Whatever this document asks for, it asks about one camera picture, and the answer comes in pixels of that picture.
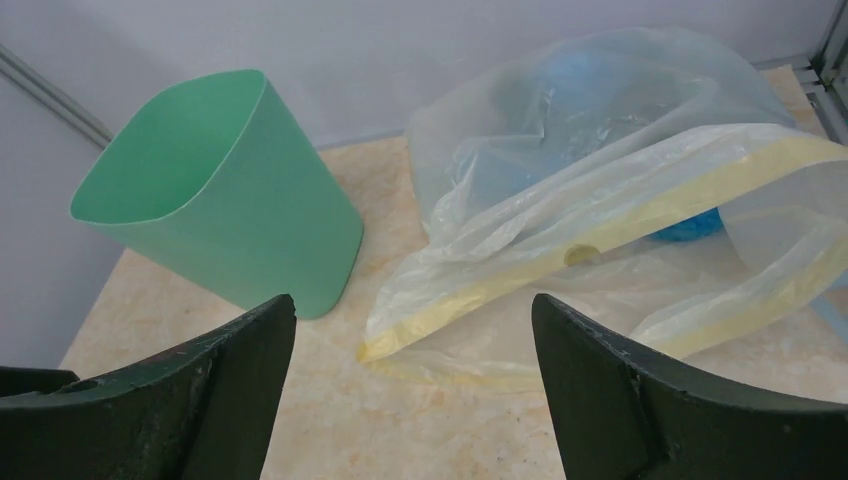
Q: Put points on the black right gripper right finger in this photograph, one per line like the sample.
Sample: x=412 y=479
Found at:
x=622 y=410

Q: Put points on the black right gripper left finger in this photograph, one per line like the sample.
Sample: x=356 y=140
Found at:
x=202 y=409

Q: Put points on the clear yellow-edged plastic bag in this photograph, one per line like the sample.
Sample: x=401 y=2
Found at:
x=651 y=178

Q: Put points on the green plastic trash bin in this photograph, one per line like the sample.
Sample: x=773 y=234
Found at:
x=214 y=179

